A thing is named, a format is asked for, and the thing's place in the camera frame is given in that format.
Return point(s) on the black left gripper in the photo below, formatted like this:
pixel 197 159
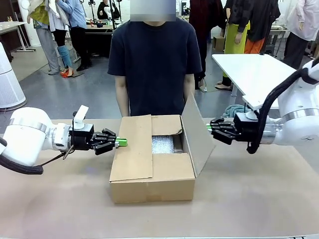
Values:
pixel 81 139

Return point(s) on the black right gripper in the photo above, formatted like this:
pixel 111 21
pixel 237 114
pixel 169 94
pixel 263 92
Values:
pixel 245 129

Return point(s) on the brown cardboard box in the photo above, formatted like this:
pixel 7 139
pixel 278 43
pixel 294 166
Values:
pixel 134 161

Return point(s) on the clear bubble wrap sheet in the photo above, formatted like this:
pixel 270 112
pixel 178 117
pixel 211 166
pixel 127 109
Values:
pixel 162 144

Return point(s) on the person's left forearm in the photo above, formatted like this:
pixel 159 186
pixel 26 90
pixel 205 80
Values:
pixel 189 87

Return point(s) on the person's right forearm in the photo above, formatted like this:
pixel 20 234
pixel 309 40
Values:
pixel 122 97

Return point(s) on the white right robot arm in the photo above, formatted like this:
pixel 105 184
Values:
pixel 296 104

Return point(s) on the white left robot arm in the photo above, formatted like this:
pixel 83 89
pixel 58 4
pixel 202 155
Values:
pixel 27 132

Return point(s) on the teal cloth bundle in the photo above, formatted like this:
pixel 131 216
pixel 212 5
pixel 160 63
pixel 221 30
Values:
pixel 233 110

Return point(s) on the white tilted table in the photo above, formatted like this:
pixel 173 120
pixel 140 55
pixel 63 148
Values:
pixel 249 72

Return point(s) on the person in navy t-shirt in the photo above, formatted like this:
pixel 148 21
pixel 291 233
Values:
pixel 154 69

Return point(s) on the small background cardboard box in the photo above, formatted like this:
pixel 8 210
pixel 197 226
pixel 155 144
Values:
pixel 218 43

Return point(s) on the bystander in dark coat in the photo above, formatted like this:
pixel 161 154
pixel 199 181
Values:
pixel 205 30

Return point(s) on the bystander in blue shirt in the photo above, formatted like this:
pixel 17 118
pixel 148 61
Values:
pixel 79 35

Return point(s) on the dark background workbench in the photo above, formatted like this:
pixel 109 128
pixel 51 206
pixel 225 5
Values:
pixel 98 30

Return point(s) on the bystander in grey trousers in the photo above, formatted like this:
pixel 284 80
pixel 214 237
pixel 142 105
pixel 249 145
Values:
pixel 46 44

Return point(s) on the white air purifier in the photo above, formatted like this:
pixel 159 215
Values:
pixel 8 82

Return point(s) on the bystander in pink shirt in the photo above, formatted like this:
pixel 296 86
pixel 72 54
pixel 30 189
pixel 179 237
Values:
pixel 299 37

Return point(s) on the seated bystander in black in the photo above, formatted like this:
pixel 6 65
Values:
pixel 106 11

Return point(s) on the white background table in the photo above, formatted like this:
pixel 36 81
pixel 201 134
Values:
pixel 12 26

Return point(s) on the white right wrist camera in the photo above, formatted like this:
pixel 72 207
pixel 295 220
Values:
pixel 250 115

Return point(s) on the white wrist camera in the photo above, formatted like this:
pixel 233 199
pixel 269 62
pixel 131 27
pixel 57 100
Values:
pixel 250 115
pixel 81 115

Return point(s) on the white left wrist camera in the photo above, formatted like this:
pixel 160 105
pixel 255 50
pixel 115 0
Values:
pixel 81 115

